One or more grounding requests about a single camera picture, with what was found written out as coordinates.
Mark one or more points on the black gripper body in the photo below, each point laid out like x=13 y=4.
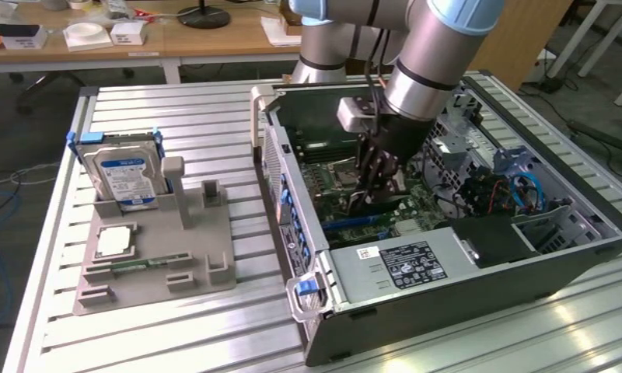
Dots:
x=405 y=136

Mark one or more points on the black graphics card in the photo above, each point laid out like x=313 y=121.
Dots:
x=389 y=202

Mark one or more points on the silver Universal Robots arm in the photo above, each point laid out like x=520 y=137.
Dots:
x=425 y=70

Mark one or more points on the blue expansion slot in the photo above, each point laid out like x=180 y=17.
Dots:
x=351 y=223

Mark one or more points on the CPU socket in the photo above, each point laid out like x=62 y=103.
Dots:
x=345 y=175

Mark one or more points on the grey metal disk bay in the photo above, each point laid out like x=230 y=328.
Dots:
x=456 y=151

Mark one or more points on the green motherboard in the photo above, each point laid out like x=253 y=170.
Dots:
x=420 y=217

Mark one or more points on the grey power supply unit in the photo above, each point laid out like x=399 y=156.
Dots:
x=395 y=268

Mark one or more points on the blue case latch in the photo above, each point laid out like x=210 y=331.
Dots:
x=306 y=288

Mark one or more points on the open black PC case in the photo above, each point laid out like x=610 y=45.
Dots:
x=447 y=295

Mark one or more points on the wooden cabinet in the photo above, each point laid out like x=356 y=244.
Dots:
x=524 y=46

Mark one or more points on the silver drive cage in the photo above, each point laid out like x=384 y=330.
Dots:
x=560 y=229

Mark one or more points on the stack of white papers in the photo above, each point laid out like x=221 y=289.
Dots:
x=280 y=33

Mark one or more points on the wooden desk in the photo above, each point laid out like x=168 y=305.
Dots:
x=213 y=46

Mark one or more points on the hard disk in blue caddy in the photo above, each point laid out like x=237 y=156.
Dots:
x=122 y=182

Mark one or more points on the black round lamp base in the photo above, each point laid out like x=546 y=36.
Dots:
x=205 y=18

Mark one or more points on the green RAM stick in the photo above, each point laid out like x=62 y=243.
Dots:
x=135 y=267

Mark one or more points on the grey parts rack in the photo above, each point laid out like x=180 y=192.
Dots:
x=150 y=287

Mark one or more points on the silver CPU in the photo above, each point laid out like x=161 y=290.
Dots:
x=113 y=242

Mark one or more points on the small white labelled box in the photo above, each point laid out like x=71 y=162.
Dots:
x=129 y=34

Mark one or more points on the white square holder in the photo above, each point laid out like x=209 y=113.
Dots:
x=86 y=37

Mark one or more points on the black chair base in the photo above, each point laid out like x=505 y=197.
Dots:
x=37 y=91

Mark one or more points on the white tape roll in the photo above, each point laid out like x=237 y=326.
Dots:
x=77 y=4

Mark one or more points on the white box with black top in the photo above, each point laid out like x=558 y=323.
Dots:
x=23 y=37

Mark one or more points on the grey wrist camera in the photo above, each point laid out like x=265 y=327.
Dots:
x=356 y=114

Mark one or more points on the white table frame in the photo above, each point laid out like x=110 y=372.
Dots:
x=602 y=39

